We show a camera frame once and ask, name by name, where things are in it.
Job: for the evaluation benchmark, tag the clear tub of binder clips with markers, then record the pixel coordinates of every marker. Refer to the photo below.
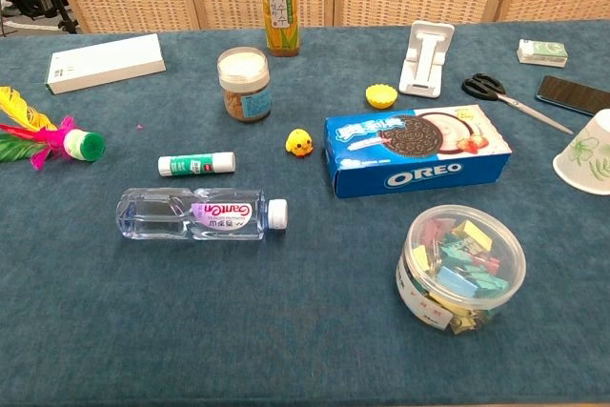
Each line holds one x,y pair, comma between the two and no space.
460,264

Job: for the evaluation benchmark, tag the snack jar with white lid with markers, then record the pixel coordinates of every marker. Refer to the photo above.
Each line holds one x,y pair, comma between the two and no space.
244,87

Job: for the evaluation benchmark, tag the yellow corn tea bottle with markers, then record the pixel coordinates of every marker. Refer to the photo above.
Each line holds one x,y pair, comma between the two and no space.
281,6

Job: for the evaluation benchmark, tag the white paper cup green print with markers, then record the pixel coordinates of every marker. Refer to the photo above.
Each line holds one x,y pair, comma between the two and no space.
586,154

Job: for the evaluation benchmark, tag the blue Oreo biscuit box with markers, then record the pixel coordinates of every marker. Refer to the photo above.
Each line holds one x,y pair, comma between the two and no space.
419,173

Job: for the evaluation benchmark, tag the colourful feather shuttlecock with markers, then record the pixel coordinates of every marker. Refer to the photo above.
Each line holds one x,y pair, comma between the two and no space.
86,145

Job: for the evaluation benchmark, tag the white rectangular cardboard box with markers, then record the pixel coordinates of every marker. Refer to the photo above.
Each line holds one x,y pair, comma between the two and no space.
105,61

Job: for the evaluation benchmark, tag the green white glue stick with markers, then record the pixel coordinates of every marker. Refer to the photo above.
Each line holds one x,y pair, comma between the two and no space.
195,164

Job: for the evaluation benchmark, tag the small green white box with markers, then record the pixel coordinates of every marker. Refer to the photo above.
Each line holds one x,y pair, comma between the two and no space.
543,52

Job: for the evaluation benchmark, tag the yellow silicone cupcake mould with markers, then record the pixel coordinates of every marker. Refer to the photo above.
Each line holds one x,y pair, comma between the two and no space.
381,95

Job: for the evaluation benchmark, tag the black smartphone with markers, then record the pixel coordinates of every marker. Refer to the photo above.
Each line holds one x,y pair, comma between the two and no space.
572,95

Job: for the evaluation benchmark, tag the white folding phone stand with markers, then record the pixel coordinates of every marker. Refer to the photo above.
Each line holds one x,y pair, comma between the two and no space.
424,78

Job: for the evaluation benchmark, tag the blue table cover cloth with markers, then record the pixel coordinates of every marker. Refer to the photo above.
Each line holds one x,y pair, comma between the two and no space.
286,331

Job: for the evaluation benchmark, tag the yellow chick toy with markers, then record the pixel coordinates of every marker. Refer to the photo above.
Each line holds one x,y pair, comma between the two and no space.
299,142

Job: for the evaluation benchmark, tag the clear plastic water bottle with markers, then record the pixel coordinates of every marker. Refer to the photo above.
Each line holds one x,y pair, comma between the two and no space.
190,216

